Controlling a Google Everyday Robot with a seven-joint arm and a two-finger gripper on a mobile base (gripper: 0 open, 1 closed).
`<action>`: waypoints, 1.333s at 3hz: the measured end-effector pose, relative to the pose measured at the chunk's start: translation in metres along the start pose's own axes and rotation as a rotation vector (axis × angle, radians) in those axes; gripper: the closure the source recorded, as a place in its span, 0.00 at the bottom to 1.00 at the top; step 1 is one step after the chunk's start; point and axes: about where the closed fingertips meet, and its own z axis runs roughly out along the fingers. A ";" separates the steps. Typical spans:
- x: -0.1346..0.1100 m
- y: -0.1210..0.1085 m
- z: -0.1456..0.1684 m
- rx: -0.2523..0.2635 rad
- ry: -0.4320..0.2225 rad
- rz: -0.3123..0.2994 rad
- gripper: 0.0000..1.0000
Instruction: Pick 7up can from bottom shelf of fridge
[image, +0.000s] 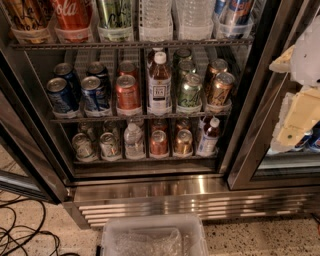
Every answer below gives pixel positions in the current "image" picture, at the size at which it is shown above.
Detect red coca cola can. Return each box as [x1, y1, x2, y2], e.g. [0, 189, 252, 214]
[50, 0, 92, 43]

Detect orange soda can middle front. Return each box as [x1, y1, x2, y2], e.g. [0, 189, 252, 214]
[116, 75, 141, 110]

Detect blue red bull can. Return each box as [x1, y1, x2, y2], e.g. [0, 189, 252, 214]
[214, 0, 255, 38]

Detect steel fridge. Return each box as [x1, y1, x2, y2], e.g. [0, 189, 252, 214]
[0, 0, 320, 228]

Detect green lacroix can rear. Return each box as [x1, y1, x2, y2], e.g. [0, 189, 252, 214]
[173, 48, 192, 65]

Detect clear water bottle bottom shelf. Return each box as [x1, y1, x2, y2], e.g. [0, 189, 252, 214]
[124, 123, 144, 160]

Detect orange soda can bottom rear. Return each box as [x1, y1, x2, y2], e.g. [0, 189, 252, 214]
[151, 119, 168, 132]

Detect orange lacroix can top shelf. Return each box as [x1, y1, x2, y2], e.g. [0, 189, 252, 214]
[1, 0, 54, 44]

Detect gold soda can bottom rear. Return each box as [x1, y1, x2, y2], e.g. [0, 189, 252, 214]
[175, 118, 191, 132]

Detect tea bottle bottom shelf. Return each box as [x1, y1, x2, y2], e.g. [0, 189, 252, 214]
[197, 117, 220, 156]

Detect blue pepsi can left rear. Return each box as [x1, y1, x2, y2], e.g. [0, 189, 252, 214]
[54, 63, 81, 101]

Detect gold lacroix can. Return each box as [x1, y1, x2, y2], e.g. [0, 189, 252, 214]
[207, 72, 235, 106]
[204, 58, 228, 93]

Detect green lacroix can front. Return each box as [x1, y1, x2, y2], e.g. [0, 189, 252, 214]
[178, 73, 202, 108]

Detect green lacroix can top shelf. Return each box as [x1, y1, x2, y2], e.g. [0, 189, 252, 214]
[96, 0, 132, 42]

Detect orange soda can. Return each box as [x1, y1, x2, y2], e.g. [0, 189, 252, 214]
[116, 75, 141, 110]
[118, 60, 138, 78]
[150, 130, 168, 156]
[151, 119, 168, 132]

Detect green 7up can left front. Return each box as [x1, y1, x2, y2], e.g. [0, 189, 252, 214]
[72, 133, 94, 160]

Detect green 7up can left rear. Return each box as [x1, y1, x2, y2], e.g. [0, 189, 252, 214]
[78, 122, 96, 142]

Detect orange soda can middle rear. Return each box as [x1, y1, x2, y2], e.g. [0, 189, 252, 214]
[118, 60, 138, 78]

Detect green lacroix can middle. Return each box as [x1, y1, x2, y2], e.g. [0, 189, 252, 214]
[178, 60, 197, 82]

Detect pepsi can right compartment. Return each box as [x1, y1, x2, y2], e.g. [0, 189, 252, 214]
[293, 130, 313, 151]

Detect orange soda can bottom front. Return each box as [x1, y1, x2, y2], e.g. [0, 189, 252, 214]
[150, 130, 168, 156]

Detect right glass fridge door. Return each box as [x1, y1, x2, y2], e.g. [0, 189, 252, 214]
[221, 0, 320, 190]

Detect clear water bottle top left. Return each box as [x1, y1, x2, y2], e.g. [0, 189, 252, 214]
[139, 0, 173, 42]

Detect gold soda can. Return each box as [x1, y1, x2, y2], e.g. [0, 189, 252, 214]
[175, 118, 191, 132]
[174, 129, 193, 155]

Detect blue can right far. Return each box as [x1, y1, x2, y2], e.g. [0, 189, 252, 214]
[308, 128, 320, 152]

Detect gold soda can bottom front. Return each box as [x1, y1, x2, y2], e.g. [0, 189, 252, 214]
[174, 129, 193, 155]

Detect pure leaf tea bottle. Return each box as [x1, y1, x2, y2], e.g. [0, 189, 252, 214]
[148, 51, 172, 115]

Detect clear plastic bin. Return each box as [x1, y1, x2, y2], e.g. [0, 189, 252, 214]
[101, 214, 209, 256]

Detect clear water bottle top right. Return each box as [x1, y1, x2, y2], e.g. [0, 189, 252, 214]
[173, 0, 213, 41]

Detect gold lacroix can rear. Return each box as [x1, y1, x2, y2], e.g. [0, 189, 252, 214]
[204, 58, 228, 93]

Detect gold lacroix can front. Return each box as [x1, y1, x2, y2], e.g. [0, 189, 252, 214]
[207, 72, 235, 106]

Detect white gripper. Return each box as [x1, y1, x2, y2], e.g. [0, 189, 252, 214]
[269, 16, 320, 153]

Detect blue pepsi can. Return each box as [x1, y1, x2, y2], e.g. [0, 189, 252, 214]
[54, 63, 81, 101]
[86, 61, 112, 97]
[81, 76, 110, 112]
[46, 77, 79, 114]

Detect open left fridge door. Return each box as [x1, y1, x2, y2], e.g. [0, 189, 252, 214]
[0, 51, 68, 204]

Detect blue pepsi can left front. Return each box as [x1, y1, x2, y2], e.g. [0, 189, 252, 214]
[46, 77, 79, 114]

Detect black cables on floor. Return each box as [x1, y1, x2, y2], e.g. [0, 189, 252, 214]
[0, 191, 81, 256]

